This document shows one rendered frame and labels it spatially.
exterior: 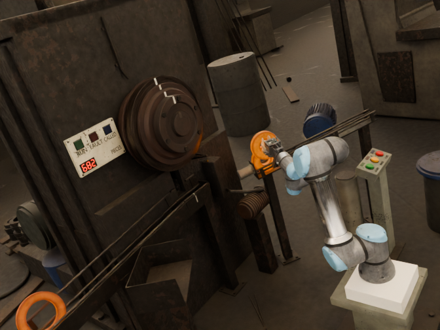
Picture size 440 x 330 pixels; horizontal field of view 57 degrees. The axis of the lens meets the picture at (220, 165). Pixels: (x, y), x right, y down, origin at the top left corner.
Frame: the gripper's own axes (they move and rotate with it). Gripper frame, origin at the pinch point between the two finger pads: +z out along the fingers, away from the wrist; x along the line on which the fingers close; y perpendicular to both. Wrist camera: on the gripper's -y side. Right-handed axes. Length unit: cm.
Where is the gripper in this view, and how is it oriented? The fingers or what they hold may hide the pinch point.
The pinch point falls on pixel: (263, 142)
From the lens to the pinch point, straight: 219.9
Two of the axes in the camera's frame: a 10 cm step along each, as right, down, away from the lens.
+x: -9.1, 3.6, -2.0
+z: -3.7, -5.2, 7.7
